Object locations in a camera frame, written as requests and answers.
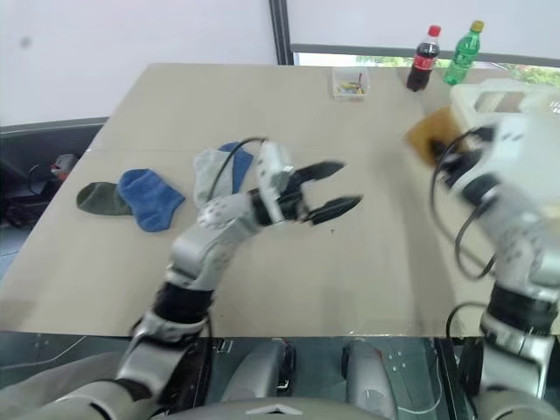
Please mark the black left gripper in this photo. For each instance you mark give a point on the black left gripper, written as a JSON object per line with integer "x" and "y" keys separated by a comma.
{"x": 294, "y": 201}

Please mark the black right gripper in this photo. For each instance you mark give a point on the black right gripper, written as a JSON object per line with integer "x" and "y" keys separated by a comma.
{"x": 457, "y": 159}

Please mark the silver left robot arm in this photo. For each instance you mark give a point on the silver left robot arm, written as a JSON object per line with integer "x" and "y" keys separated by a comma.
{"x": 205, "y": 254}

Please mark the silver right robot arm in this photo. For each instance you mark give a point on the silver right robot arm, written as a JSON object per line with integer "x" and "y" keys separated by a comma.
{"x": 516, "y": 232}

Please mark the white object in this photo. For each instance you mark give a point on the white object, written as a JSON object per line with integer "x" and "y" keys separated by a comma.
{"x": 464, "y": 98}

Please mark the clear box with coloured bits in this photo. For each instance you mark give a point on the clear box with coloured bits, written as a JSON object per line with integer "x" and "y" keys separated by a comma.
{"x": 350, "y": 87}

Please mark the cola bottle with red cap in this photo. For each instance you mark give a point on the cola bottle with red cap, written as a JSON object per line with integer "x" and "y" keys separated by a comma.
{"x": 422, "y": 65}

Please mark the green bottle with yellow cap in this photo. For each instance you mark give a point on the green bottle with yellow cap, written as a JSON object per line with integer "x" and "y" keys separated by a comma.
{"x": 459, "y": 57}

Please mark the light grey ankle sock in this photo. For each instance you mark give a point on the light grey ankle sock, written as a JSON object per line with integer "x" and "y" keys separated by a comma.
{"x": 205, "y": 175}

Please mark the silver rounded robot leg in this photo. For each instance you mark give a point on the silver rounded robot leg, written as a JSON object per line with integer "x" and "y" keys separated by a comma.
{"x": 258, "y": 372}
{"x": 369, "y": 376}

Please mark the dark green sock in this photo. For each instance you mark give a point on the dark green sock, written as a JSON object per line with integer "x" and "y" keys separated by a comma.
{"x": 98, "y": 199}

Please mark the silver robot torso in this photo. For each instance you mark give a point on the silver robot torso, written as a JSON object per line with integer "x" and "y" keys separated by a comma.
{"x": 210, "y": 411}

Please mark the red and grey device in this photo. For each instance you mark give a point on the red and grey device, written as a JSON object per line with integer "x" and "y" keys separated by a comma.
{"x": 65, "y": 165}

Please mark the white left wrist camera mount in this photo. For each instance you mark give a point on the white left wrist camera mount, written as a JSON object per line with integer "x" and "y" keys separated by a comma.
{"x": 271, "y": 170}

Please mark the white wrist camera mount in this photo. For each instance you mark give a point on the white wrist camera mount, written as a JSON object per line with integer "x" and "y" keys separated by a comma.
{"x": 271, "y": 170}
{"x": 516, "y": 144}

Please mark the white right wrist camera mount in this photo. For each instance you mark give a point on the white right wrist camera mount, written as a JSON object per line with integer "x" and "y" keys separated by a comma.
{"x": 516, "y": 144}

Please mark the dark grey window frame post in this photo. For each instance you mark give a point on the dark grey window frame post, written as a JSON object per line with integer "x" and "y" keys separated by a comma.
{"x": 280, "y": 30}

